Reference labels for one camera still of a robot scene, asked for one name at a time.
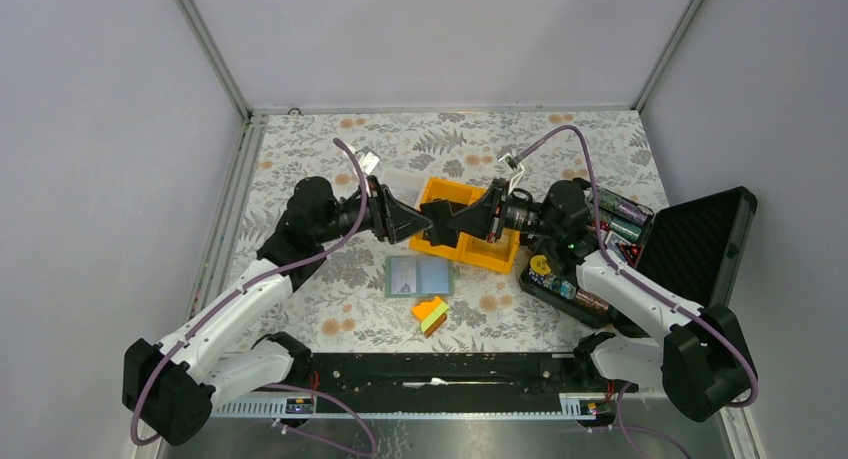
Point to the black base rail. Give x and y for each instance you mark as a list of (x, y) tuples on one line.
[(443, 384)]

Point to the black poker chip case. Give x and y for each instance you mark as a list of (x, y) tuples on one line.
[(692, 249)]

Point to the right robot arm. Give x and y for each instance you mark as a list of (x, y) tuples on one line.
[(698, 356)]

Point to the green card holder wallet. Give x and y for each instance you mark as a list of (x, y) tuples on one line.
[(435, 276)]

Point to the orange green sticky notes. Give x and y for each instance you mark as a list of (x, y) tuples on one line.
[(431, 314)]

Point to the yellow plastic divided bin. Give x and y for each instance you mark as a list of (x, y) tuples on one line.
[(498, 257)]

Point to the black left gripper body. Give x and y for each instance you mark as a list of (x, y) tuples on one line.
[(374, 217)]

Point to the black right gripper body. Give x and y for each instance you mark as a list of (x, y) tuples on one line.
[(519, 215)]

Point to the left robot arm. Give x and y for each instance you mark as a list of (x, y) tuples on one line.
[(173, 385)]

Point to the yellow dealer button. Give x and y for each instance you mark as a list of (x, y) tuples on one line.
[(539, 265)]

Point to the white plastic bin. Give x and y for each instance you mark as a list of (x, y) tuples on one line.
[(406, 187)]

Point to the black credit card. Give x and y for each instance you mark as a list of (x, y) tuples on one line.
[(439, 212)]

